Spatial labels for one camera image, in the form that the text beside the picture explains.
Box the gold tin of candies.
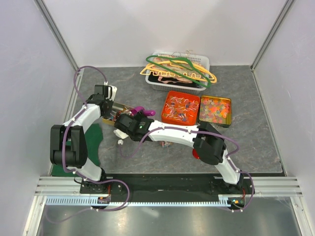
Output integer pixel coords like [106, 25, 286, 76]
[102, 102, 133, 126]

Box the purple plastic scoop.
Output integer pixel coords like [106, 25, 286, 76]
[130, 106, 156, 117]

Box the orange tray of lollipops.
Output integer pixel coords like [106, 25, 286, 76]
[161, 91, 200, 126]

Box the gold tin of gummies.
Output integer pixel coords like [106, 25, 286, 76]
[198, 95, 232, 128]

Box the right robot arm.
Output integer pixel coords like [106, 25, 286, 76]
[114, 112, 244, 194]

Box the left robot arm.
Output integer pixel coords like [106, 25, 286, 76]
[50, 83, 117, 193]

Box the green cloth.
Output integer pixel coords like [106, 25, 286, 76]
[51, 123, 103, 177]

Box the clear glass jar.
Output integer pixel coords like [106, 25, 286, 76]
[160, 141, 173, 155]

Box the black garment in basket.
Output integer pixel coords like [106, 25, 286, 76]
[148, 75, 202, 88]

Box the red jar lid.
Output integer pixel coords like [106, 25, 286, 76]
[192, 149, 200, 159]

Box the floral pink cloth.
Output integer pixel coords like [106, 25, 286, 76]
[152, 57, 205, 84]

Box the white plastic basket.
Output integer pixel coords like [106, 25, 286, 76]
[140, 52, 217, 95]

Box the yellow clothes hanger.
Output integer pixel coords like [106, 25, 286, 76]
[145, 58, 218, 84]

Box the green clothes hanger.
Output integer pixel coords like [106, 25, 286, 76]
[145, 55, 212, 88]

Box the orange clothes hanger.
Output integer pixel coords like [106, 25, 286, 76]
[140, 60, 217, 83]

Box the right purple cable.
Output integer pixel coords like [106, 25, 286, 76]
[119, 126, 254, 213]

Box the purple cable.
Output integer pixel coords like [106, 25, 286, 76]
[44, 65, 130, 223]
[119, 126, 254, 213]

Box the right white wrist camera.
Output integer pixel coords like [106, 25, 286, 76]
[114, 129, 129, 145]

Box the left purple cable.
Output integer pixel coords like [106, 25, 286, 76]
[44, 65, 130, 223]

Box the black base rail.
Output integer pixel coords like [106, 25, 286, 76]
[78, 172, 256, 197]

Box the grey cable duct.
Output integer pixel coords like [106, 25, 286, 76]
[46, 195, 235, 207]

